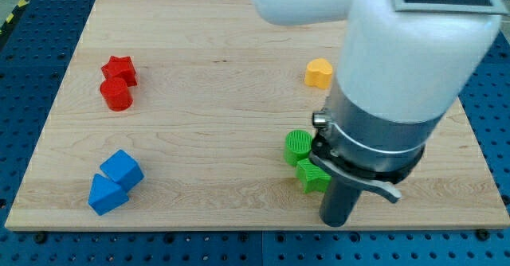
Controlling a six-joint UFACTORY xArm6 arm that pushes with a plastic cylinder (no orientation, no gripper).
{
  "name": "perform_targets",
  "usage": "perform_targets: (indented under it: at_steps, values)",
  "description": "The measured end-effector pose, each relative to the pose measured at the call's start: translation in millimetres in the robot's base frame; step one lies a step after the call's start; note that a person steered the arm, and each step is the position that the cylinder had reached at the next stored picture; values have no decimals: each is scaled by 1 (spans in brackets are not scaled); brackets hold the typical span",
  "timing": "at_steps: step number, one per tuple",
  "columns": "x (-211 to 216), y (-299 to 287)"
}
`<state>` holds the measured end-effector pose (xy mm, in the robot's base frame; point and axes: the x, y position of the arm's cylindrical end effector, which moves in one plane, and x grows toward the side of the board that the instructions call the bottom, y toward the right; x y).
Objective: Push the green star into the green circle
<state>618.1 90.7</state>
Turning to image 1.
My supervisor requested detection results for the green star block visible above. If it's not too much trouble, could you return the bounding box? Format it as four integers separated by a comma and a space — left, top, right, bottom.
296, 158, 331, 194

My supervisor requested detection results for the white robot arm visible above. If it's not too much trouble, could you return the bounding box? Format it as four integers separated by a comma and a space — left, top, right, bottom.
252, 0, 507, 205

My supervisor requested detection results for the red star block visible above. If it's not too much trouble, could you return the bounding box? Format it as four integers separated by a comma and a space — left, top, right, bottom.
100, 56, 138, 87

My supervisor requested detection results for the green cylinder block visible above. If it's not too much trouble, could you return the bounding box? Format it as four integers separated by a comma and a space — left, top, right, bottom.
284, 129, 312, 166

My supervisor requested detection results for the wooden board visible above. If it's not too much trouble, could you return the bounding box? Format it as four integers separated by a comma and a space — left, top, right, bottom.
4, 0, 510, 233

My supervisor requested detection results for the yellow heart block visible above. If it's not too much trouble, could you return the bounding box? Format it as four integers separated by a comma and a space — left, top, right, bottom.
304, 58, 333, 89

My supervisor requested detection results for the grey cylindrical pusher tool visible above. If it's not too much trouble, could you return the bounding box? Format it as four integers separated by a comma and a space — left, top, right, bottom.
319, 178, 362, 227

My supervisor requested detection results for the blue cube block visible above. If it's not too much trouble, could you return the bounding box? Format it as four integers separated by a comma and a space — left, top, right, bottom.
100, 150, 144, 192

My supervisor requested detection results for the red cylinder block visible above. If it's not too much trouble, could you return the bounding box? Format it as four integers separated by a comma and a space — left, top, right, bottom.
100, 77, 133, 111

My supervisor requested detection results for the blue triangle block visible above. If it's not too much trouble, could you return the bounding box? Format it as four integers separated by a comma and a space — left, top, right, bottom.
88, 174, 129, 216

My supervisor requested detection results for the yellow black hazard tape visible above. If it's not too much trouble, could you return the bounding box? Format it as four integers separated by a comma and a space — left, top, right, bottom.
1, 0, 29, 37

